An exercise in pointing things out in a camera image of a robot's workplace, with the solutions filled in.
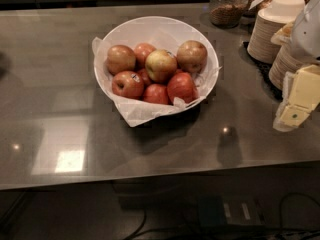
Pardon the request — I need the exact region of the yellow-green apple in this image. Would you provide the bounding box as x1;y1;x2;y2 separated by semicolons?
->
145;49;178;83

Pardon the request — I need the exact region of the paper plate stack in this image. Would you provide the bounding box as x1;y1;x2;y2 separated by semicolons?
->
247;8;294;64
269;44;303;89

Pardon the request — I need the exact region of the yellow-red apple back left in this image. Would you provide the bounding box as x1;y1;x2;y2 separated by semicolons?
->
106;45;136;75

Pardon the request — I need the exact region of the red apple front middle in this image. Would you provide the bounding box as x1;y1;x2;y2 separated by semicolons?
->
143;84;169;105

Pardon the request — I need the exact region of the red apple front right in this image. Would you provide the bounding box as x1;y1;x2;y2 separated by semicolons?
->
167;72;198;104

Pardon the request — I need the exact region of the black box under table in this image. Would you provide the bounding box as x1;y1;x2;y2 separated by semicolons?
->
198;195;265;229

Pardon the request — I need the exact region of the glass jar with cereal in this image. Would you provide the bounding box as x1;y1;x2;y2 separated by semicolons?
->
209;0;249;28

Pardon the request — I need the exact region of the black cable left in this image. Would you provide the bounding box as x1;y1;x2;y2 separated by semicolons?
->
111;182;148;240

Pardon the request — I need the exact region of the paper plate stack rear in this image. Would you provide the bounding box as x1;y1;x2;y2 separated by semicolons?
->
247;8;294;64

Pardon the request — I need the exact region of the small red apple centre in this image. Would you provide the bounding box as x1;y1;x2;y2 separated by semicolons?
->
137;68;153;86

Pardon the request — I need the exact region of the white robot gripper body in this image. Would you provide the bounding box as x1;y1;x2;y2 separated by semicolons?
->
290;0;320;64

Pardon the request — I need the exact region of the red apple back middle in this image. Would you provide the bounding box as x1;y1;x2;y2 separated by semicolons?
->
134;43;156;68

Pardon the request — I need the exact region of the white paper liner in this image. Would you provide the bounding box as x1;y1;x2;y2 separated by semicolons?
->
92;36;220;127

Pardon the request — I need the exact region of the black cable right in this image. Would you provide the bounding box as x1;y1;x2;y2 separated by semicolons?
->
263;192;320;240

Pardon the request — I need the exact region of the white paper bowl stack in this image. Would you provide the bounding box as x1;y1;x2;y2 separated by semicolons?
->
263;0;305;23

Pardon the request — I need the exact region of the brownish apple back right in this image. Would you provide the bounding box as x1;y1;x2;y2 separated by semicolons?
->
176;40;208;73

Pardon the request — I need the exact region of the red apple with sticker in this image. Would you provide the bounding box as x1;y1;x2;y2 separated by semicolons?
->
112;71;144;99

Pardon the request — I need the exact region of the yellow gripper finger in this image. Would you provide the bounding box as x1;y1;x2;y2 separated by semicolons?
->
271;22;294;45
273;65;320;132

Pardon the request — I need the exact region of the black cable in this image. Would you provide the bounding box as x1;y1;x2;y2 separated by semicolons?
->
263;192;320;240
111;182;148;240

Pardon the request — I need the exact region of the black tray under plates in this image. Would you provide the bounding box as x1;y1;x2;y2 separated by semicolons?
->
246;52;283;102

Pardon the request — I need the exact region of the paper plate stack front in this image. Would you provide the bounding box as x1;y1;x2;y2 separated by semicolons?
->
269;44;303;89

